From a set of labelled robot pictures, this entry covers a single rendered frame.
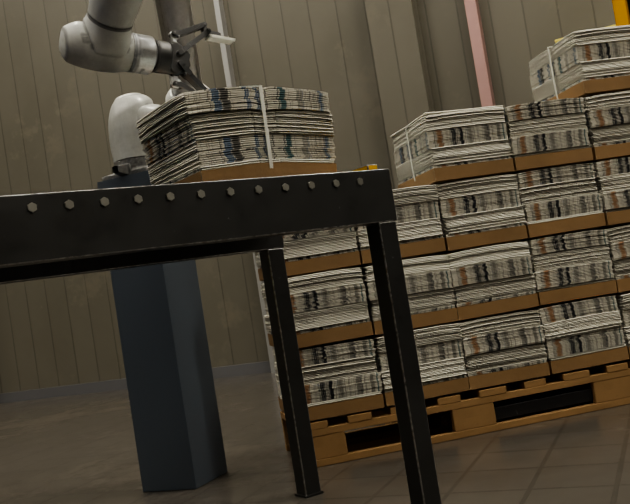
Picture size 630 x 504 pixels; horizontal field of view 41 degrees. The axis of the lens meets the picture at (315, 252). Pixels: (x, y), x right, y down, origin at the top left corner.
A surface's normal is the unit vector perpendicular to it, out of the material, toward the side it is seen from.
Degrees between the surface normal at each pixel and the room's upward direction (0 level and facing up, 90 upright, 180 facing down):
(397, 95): 90
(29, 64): 90
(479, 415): 90
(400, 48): 90
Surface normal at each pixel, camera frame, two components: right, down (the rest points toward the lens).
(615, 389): 0.19, -0.07
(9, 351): -0.39, 0.03
